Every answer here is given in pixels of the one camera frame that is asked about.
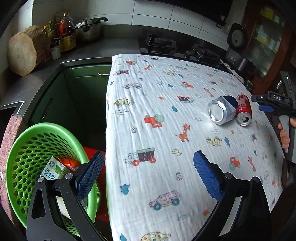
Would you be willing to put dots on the dark oil bottle yellow label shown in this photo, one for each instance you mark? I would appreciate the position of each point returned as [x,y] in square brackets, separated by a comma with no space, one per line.
[67,33]

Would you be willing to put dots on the wooden glass cabinet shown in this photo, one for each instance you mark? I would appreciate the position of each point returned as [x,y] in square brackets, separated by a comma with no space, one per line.
[271,42]

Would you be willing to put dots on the right human hand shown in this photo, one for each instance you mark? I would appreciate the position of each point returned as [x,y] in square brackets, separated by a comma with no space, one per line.
[285,140]

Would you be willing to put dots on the green perforated plastic basket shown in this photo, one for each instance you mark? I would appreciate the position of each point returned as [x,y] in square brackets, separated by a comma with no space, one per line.
[28,157]

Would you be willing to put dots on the stainless steel sink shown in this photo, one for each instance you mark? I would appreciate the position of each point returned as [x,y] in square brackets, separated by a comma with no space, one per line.
[8,110]

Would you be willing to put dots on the round wooden chopping block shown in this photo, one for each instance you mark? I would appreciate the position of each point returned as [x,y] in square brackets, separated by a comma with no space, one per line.
[27,49]

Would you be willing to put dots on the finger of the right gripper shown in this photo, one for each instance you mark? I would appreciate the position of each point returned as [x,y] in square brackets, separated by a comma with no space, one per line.
[259,98]
[264,108]

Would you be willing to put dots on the crushed blue white can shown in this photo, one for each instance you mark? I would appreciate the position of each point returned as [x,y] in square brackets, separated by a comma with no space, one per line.
[222,109]

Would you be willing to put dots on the orange snack bag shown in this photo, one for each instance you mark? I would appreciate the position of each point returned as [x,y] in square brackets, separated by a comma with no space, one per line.
[68,165]

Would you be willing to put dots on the steel pot with handle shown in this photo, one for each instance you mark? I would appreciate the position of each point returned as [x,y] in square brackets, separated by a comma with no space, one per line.
[88,30]

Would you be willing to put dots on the green cabinet doors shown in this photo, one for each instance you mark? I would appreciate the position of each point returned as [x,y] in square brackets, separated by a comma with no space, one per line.
[75,100]

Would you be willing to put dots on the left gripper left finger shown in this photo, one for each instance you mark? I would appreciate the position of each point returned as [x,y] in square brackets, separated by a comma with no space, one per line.
[87,174]

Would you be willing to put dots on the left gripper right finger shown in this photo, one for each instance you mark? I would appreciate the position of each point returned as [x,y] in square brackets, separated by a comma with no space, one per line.
[207,175]

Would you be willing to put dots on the red cola can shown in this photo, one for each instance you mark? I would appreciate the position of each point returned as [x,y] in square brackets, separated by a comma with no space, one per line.
[243,111]

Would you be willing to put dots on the black gas stove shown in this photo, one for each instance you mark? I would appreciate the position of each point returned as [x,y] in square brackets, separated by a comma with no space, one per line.
[198,51]

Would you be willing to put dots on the white blue milk carton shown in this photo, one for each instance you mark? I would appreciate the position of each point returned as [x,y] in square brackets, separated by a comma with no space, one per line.
[54,170]

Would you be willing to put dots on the open rice cooker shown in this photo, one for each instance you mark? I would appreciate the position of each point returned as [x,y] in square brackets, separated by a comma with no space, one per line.
[237,40]

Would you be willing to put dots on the small white jar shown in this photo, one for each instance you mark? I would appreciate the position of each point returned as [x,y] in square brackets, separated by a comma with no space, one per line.
[55,49]

